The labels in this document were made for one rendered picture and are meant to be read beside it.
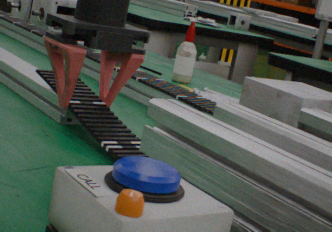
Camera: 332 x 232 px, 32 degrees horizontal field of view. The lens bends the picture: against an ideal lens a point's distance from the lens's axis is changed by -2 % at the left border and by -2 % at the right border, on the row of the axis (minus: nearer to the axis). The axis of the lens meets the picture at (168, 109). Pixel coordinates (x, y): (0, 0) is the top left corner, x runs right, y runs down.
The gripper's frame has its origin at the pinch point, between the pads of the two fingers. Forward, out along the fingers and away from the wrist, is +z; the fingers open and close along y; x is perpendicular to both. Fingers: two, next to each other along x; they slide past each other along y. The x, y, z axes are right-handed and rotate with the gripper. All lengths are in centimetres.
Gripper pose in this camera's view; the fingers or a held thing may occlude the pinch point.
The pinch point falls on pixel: (85, 101)
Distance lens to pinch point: 67.8
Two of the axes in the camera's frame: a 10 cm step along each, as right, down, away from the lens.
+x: -5.7, -2.8, 7.7
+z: -2.0, 9.6, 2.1
